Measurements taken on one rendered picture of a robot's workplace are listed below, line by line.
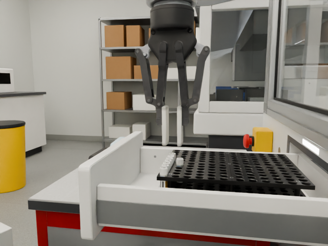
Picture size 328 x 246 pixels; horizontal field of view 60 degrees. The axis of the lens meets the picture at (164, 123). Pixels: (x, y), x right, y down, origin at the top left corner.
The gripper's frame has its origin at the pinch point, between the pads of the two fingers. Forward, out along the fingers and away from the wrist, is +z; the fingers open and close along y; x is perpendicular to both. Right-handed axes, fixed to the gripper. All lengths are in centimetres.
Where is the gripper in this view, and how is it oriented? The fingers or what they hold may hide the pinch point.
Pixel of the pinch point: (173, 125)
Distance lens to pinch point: 51.2
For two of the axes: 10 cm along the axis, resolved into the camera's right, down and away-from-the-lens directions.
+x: 1.8, -1.4, 9.7
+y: 9.8, 0.1, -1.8
